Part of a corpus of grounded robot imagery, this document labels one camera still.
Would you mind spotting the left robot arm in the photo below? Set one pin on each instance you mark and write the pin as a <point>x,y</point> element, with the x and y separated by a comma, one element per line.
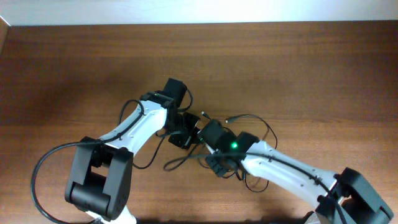
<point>100,178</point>

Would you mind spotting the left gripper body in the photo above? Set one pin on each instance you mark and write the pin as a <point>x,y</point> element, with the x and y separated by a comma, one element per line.
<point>183,130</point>

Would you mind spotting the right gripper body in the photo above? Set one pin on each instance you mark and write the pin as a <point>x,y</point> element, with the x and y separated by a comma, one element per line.
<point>214,163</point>

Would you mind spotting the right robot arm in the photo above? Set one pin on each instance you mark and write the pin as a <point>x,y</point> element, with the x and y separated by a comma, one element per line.
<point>347,197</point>

